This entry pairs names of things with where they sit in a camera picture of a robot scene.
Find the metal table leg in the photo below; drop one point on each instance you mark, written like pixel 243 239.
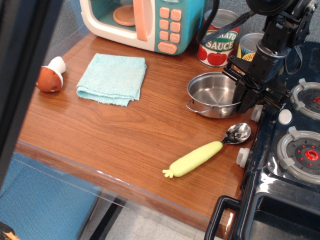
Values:
pixel 102 218

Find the tomato sauce can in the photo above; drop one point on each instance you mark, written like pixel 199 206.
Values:
pixel 215 53

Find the white stove knob middle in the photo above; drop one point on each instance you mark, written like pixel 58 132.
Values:
pixel 257 112

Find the brown plush mushroom toy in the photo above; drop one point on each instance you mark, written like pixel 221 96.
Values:
pixel 50 77

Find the white stove knob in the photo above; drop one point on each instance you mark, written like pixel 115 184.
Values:
pixel 242 157
pixel 257 112

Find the teal toy microwave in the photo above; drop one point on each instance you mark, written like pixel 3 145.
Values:
pixel 162 26

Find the light blue folded cloth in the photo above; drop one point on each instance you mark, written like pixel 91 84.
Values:
pixel 112 79

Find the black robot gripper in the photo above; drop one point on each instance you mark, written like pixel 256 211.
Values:
pixel 258 80

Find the pineapple slices can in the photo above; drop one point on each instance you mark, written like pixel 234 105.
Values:
pixel 248 46

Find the black toy stove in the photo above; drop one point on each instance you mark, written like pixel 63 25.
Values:
pixel 280 188

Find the spoon with yellow handle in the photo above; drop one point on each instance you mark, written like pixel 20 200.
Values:
pixel 236 134

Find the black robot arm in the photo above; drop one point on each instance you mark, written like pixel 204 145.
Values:
pixel 286 28

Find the white stove knob front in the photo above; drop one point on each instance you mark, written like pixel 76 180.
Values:
pixel 242 157

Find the stainless steel pot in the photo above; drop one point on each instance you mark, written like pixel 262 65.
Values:
pixel 211 95

